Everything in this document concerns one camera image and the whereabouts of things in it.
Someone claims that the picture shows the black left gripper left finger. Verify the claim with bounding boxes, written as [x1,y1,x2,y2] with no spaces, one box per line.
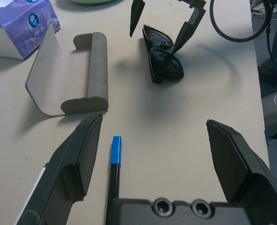
[14,114,103,225]

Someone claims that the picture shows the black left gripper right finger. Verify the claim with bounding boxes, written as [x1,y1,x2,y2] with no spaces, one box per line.
[206,119,277,225]

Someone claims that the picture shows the black sunglasses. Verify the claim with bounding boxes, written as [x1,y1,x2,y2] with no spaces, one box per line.
[142,24,185,84]

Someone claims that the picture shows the grey glasses case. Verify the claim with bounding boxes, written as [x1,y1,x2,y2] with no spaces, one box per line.
[24,23,110,117]

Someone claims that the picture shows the purple tissue pack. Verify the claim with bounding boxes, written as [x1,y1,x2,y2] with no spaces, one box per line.
[0,0,62,61]

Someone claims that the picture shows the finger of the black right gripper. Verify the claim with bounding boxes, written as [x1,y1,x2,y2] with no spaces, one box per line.
[172,0,208,54]
[129,0,146,38]

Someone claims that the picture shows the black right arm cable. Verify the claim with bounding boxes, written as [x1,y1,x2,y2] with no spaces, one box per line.
[209,0,277,78]

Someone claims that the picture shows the black pen blue cap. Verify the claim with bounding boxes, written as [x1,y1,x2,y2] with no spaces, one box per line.
[106,135,123,225]

